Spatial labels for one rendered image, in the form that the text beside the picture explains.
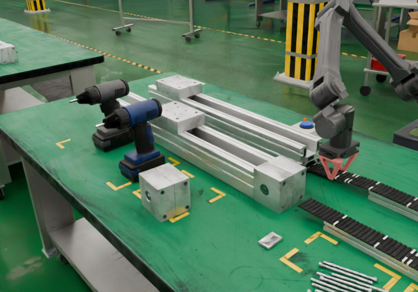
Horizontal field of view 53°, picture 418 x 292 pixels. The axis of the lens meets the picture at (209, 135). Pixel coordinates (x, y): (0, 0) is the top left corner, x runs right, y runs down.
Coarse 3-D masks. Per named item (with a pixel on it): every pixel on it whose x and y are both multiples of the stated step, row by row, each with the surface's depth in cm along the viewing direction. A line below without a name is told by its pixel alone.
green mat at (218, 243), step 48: (144, 96) 188; (240, 96) 184; (48, 144) 145; (384, 144) 137; (96, 192) 116; (192, 192) 114; (240, 192) 113; (336, 192) 112; (144, 240) 96; (192, 240) 96; (240, 240) 95; (288, 240) 95; (336, 240) 94; (192, 288) 83; (240, 288) 82; (288, 288) 82
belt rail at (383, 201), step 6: (372, 192) 107; (372, 198) 108; (378, 198) 107; (384, 198) 105; (384, 204) 105; (390, 204) 104; (396, 204) 103; (396, 210) 103; (402, 210) 102; (408, 210) 101; (414, 210) 99; (408, 216) 101; (414, 216) 100
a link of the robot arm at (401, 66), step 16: (352, 0) 138; (320, 16) 134; (352, 16) 136; (352, 32) 139; (368, 32) 137; (368, 48) 140; (384, 48) 138; (384, 64) 140; (400, 64) 138; (416, 64) 138; (400, 80) 143; (400, 96) 143
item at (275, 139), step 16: (160, 96) 169; (192, 96) 164; (208, 96) 160; (208, 112) 146; (224, 112) 151; (240, 112) 145; (224, 128) 142; (240, 128) 137; (256, 128) 131; (272, 128) 134; (288, 128) 130; (256, 144) 133; (272, 144) 126; (288, 144) 121; (304, 144) 126; (320, 144) 124; (304, 160) 121
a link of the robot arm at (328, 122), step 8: (336, 80) 107; (336, 88) 106; (344, 88) 107; (344, 96) 107; (320, 112) 103; (328, 112) 104; (336, 112) 105; (312, 120) 105; (320, 120) 103; (328, 120) 102; (336, 120) 102; (344, 120) 104; (320, 128) 104; (328, 128) 102; (336, 128) 101; (320, 136) 105; (328, 136) 103
